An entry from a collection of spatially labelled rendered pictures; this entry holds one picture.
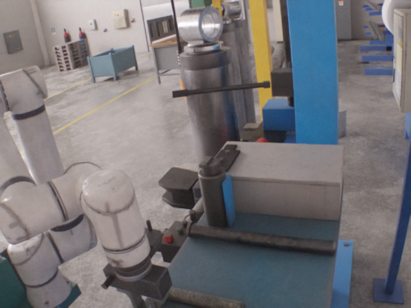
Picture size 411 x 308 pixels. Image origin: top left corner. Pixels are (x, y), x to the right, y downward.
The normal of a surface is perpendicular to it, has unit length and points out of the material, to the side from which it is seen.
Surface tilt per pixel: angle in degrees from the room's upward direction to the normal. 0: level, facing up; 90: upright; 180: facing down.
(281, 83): 90
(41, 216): 79
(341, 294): 0
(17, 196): 15
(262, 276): 0
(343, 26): 90
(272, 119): 90
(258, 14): 90
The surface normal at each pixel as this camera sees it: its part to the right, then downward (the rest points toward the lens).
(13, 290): 0.89, 0.07
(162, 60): -0.37, 0.42
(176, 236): -0.13, -0.91
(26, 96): 0.63, 0.27
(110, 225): 0.00, 0.40
